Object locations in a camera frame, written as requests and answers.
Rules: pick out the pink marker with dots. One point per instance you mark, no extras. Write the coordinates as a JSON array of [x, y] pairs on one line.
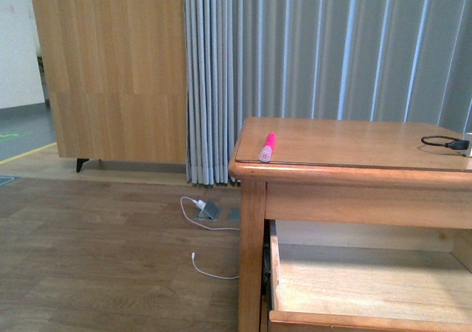
[[268, 148]]

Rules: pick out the wooden drawer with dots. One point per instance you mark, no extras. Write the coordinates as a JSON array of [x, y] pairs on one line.
[[354, 277]]

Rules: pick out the open floor socket box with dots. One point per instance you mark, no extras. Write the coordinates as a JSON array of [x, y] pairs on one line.
[[211, 212]]

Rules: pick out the light wood cabinet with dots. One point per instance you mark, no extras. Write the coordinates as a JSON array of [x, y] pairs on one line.
[[117, 78]]

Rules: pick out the wooden nightstand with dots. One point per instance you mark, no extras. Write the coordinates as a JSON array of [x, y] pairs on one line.
[[339, 172]]

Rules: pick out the grey blue curtain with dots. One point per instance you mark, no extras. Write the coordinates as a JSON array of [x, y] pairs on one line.
[[376, 60]]

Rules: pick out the white charger block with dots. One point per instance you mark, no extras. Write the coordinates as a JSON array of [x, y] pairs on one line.
[[468, 151]]

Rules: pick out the white wall plug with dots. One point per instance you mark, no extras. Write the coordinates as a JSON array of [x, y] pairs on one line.
[[200, 204]]

